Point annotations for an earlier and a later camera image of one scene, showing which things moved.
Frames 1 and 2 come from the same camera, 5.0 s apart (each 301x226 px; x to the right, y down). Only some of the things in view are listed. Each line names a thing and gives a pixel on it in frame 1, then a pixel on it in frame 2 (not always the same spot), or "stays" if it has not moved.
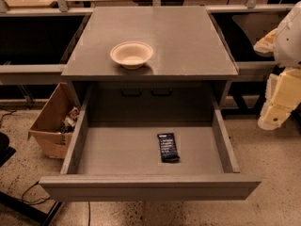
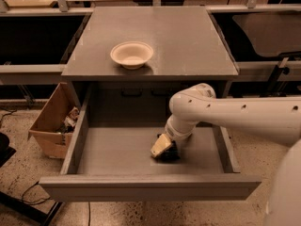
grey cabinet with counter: x=150 y=63 stays
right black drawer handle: x=161 y=94 stays
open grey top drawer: x=150 y=161 stays
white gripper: x=289 y=44 → x=173 y=132
